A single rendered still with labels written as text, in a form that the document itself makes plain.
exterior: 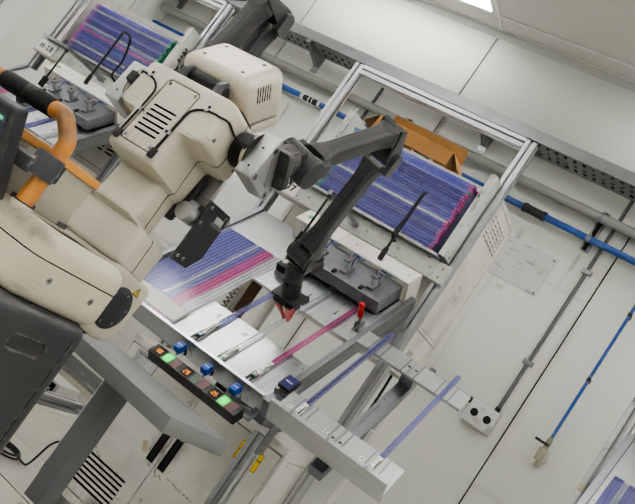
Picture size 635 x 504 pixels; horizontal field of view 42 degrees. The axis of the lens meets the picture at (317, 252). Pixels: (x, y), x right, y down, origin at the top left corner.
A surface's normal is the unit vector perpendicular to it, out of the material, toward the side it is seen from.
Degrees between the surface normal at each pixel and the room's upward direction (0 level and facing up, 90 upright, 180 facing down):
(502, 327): 90
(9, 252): 90
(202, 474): 90
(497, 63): 90
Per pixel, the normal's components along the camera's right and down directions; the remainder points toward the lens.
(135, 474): -0.33, -0.35
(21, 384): 0.76, 0.46
